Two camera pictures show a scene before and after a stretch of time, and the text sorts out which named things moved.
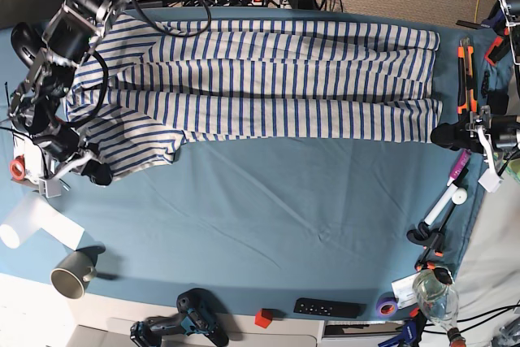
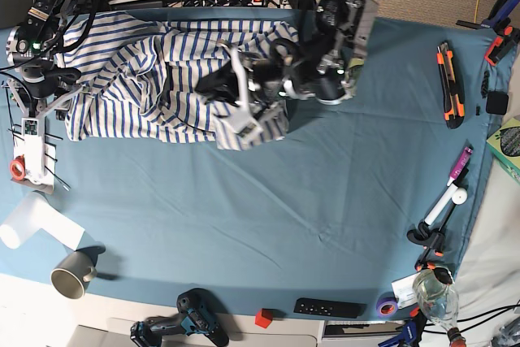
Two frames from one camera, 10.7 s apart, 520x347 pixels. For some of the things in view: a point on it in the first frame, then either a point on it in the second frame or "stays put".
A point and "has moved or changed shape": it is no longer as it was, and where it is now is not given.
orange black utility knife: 466,95 -> 453,95
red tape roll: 18,167 stays put
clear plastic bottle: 438,301 stays put
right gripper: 496,134 -> 264,83
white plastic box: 33,163 stays put
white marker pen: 441,203 stays put
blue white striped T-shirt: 153,83 has moved or changed shape
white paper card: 403,290 stays put
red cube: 264,317 stays put
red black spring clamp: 498,49 stays put
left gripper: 62,151 -> 44,86
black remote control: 328,308 stays put
